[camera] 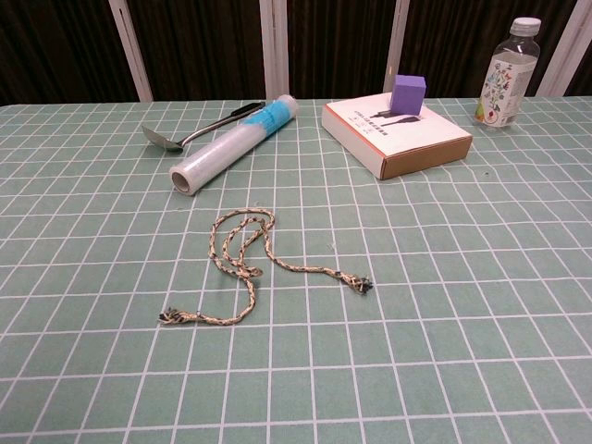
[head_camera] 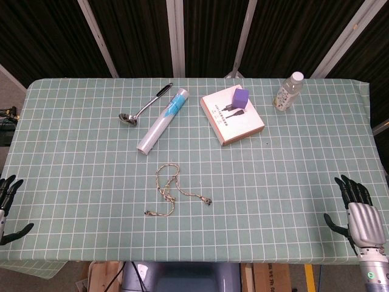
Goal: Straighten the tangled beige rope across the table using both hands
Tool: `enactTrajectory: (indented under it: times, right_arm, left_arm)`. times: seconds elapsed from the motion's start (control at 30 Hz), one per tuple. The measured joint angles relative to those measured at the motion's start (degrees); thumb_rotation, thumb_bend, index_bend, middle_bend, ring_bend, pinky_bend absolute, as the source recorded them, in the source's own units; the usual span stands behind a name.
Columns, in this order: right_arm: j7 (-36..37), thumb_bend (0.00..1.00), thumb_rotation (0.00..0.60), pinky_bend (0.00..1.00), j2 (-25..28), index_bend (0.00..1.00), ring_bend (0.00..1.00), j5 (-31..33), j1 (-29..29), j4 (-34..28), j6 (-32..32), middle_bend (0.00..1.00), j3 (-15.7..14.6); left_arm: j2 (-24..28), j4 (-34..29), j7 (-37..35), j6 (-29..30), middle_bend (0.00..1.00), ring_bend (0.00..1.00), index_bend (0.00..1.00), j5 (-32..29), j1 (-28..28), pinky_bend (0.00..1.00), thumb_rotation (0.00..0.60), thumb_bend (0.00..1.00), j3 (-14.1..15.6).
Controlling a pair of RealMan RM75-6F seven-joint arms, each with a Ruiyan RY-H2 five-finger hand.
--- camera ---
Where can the black curtain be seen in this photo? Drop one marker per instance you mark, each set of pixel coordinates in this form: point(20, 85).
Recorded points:
point(208, 46)

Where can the green checked tablecloth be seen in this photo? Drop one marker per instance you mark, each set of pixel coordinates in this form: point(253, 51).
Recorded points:
point(416, 324)

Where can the white frame post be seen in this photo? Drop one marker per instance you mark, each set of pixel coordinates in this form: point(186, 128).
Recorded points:
point(275, 46)
point(566, 60)
point(397, 46)
point(134, 65)

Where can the clear plastic bottle floral label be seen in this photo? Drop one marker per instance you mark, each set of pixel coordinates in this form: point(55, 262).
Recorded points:
point(501, 88)

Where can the white cardboard box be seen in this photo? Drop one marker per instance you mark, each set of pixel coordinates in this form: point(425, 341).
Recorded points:
point(407, 139)

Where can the clear plastic wrap roll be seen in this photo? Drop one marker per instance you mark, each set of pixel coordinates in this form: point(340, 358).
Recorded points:
point(222, 148)

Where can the purple cube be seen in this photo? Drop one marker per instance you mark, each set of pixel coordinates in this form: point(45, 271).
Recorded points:
point(408, 94)

